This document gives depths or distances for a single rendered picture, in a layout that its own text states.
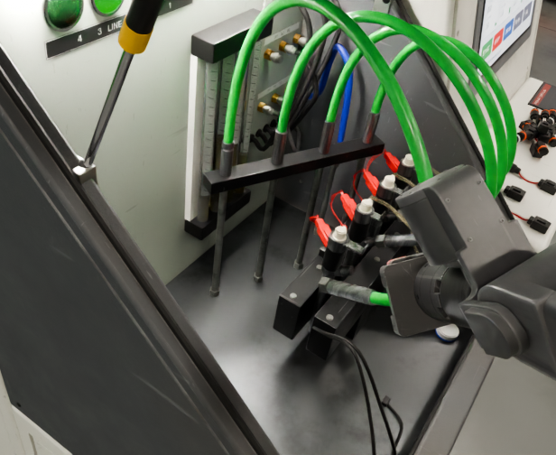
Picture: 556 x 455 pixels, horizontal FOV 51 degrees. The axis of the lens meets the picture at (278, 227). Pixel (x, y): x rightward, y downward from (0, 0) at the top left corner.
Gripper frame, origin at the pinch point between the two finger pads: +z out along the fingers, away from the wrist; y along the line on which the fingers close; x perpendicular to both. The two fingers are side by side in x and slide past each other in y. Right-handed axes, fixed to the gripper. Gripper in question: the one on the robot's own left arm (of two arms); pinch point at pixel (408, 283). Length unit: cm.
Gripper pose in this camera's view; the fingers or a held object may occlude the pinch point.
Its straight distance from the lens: 63.7
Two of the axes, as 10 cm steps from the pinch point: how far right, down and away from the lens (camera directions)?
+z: -1.4, 0.4, 9.9
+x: 2.3, 9.7, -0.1
